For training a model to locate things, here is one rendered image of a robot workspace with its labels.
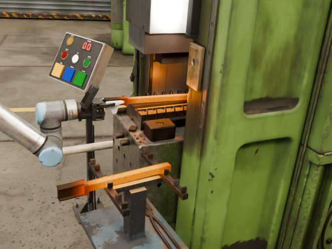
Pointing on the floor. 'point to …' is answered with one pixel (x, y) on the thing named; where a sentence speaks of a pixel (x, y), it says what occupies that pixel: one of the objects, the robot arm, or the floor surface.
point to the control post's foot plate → (78, 209)
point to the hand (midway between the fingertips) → (120, 100)
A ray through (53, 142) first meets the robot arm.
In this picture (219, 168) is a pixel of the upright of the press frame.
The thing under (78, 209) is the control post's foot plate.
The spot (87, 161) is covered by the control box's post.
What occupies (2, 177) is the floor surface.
